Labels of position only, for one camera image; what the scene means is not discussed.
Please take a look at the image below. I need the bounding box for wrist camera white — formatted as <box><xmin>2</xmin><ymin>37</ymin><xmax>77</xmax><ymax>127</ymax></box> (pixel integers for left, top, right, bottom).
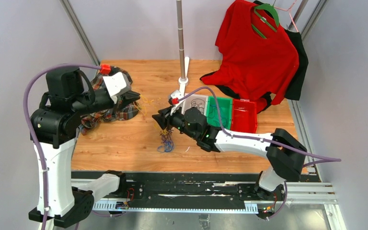
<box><xmin>168</xmin><ymin>90</ymin><xmax>184</xmax><ymax>115</ymax></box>
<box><xmin>103</xmin><ymin>72</ymin><xmax>131</xmax><ymax>104</ymax></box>

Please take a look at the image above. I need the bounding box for plaid flannel shirt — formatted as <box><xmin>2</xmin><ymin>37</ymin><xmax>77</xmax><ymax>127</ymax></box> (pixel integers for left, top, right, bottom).
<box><xmin>79</xmin><ymin>66</ymin><xmax>140</xmax><ymax>135</ymax></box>

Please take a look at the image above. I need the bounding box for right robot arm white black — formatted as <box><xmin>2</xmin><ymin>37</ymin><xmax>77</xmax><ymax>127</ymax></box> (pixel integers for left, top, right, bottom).
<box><xmin>152</xmin><ymin>107</ymin><xmax>307</xmax><ymax>200</ymax></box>

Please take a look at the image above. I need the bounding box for red t-shirt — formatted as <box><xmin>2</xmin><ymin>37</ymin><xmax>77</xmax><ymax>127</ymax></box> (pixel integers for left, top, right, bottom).
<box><xmin>200</xmin><ymin>0</ymin><xmax>299</xmax><ymax>112</ymax></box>

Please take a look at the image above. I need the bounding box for green plastic bin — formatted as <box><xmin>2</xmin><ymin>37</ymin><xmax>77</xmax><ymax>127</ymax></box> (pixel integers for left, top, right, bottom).
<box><xmin>205</xmin><ymin>96</ymin><xmax>233</xmax><ymax>132</ymax></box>

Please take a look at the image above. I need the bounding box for metal pole with white base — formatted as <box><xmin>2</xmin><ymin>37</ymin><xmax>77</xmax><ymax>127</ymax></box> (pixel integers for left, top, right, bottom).
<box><xmin>176</xmin><ymin>0</ymin><xmax>190</xmax><ymax>96</ymax></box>

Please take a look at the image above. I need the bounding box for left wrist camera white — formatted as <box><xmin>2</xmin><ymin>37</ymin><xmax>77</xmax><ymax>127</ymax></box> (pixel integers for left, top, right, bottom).
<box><xmin>103</xmin><ymin>72</ymin><xmax>131</xmax><ymax>104</ymax></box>

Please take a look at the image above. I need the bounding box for pink wire hanger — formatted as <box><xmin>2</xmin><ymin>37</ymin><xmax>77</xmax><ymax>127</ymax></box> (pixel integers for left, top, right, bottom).
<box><xmin>272</xmin><ymin>0</ymin><xmax>299</xmax><ymax>33</ymax></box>

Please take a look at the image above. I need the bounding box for white plastic bin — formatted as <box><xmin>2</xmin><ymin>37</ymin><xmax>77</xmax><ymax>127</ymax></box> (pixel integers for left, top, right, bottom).
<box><xmin>181</xmin><ymin>94</ymin><xmax>209</xmax><ymax>116</ymax></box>

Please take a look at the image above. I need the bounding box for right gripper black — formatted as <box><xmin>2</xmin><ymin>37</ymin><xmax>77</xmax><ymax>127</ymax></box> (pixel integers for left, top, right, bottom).
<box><xmin>152</xmin><ymin>104</ymin><xmax>198</xmax><ymax>141</ymax></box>

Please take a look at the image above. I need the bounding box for coloured cable bundle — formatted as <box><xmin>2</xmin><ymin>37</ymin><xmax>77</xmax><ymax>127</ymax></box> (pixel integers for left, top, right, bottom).
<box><xmin>156</xmin><ymin>128</ymin><xmax>175</xmax><ymax>154</ymax></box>

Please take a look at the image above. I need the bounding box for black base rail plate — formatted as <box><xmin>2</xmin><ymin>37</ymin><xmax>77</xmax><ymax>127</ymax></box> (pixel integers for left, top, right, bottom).
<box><xmin>71</xmin><ymin>171</ymin><xmax>286</xmax><ymax>212</ymax></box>

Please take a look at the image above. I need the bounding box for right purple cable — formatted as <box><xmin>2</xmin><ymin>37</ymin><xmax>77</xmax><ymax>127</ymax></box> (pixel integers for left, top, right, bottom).
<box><xmin>169</xmin><ymin>86</ymin><xmax>342</xmax><ymax>220</ymax></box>

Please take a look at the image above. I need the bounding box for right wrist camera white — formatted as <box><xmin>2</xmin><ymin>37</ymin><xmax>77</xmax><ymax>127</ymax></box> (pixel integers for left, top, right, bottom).
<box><xmin>168</xmin><ymin>90</ymin><xmax>184</xmax><ymax>115</ymax></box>

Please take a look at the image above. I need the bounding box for green clothes hanger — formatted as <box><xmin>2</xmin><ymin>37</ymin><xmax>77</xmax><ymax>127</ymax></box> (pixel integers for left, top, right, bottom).
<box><xmin>250</xmin><ymin>4</ymin><xmax>280</xmax><ymax>39</ymax></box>

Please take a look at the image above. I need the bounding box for aluminium frame post right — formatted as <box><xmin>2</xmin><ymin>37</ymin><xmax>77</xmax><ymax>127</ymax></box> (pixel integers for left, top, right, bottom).
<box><xmin>301</xmin><ymin>0</ymin><xmax>328</xmax><ymax>40</ymax></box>

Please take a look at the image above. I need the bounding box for aluminium frame post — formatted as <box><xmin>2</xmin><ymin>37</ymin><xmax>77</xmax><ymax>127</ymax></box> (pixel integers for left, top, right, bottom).
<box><xmin>60</xmin><ymin>0</ymin><xmax>100</xmax><ymax>65</ymax></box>
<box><xmin>301</xmin><ymin>0</ymin><xmax>328</xmax><ymax>40</ymax></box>

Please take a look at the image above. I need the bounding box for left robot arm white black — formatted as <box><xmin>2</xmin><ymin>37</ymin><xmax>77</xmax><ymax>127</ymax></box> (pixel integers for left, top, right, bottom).
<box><xmin>23</xmin><ymin>63</ymin><xmax>140</xmax><ymax>229</ymax></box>

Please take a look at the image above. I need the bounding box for red plastic bin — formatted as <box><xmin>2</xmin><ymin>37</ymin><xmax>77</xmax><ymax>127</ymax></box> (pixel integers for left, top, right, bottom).
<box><xmin>230</xmin><ymin>99</ymin><xmax>258</xmax><ymax>133</ymax></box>

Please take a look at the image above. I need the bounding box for aluminium frame post left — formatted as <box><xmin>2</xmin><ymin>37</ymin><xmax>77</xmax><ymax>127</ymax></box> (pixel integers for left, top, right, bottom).
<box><xmin>60</xmin><ymin>0</ymin><xmax>100</xmax><ymax>65</ymax></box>

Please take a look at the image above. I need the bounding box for black t-shirt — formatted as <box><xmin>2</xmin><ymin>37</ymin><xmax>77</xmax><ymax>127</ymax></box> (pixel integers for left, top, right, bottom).
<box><xmin>253</xmin><ymin>0</ymin><xmax>309</xmax><ymax>101</ymax></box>

